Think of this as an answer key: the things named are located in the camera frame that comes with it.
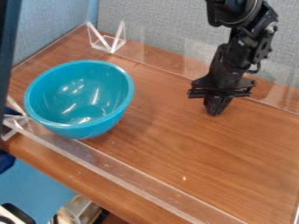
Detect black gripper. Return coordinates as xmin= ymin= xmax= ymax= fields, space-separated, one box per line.
xmin=187 ymin=75 xmax=257 ymax=116

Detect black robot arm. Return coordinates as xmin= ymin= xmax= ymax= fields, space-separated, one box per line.
xmin=188 ymin=0 xmax=277 ymax=116

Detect blue plastic bowl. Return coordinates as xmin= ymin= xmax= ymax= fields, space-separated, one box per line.
xmin=22 ymin=59 xmax=136 ymax=139

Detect clear acrylic back barrier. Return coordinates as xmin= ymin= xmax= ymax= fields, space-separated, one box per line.
xmin=116 ymin=40 xmax=299 ymax=114

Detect clear acrylic barrier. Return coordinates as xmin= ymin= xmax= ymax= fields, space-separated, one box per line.
xmin=0 ymin=117 xmax=247 ymax=224
xmin=116 ymin=40 xmax=299 ymax=114

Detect clear acrylic front barrier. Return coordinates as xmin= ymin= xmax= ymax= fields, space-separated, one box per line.
xmin=0 ymin=117 xmax=247 ymax=224

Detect clear box under table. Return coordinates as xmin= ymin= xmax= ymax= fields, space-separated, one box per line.
xmin=56 ymin=195 xmax=101 ymax=224

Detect black object bottom left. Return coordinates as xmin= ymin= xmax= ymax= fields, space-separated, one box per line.
xmin=0 ymin=203 xmax=36 ymax=224

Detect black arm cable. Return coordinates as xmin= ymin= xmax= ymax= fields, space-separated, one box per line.
xmin=247 ymin=61 xmax=261 ymax=74

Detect clear acrylic corner bracket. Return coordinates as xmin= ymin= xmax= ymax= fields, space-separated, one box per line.
xmin=86 ymin=21 xmax=126 ymax=53

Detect clear acrylic left bracket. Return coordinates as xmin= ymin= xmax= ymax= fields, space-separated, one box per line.
xmin=0 ymin=96 xmax=28 ymax=141

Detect dark blue foreground post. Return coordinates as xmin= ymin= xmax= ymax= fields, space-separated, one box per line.
xmin=0 ymin=0 xmax=22 ymax=135

